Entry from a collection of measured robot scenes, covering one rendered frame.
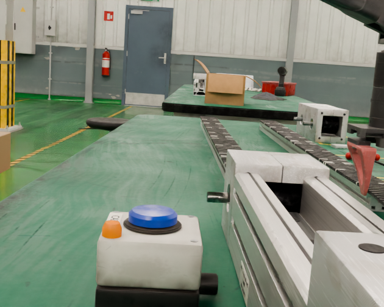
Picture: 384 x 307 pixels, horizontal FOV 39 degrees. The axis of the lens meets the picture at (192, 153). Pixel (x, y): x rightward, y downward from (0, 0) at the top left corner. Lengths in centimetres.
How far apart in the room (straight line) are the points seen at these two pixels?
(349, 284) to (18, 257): 40
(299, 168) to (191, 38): 1102
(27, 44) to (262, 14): 496
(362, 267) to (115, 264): 24
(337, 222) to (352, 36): 1147
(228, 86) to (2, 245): 222
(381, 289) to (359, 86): 1176
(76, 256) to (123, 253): 14
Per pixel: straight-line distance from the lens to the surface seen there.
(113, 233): 41
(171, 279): 42
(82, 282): 49
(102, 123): 364
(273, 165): 57
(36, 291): 47
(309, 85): 1172
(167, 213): 43
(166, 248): 41
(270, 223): 39
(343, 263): 21
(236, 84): 272
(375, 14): 77
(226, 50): 1155
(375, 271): 20
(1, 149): 90
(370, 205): 82
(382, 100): 78
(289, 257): 33
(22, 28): 1200
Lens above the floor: 97
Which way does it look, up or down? 9 degrees down
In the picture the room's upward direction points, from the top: 4 degrees clockwise
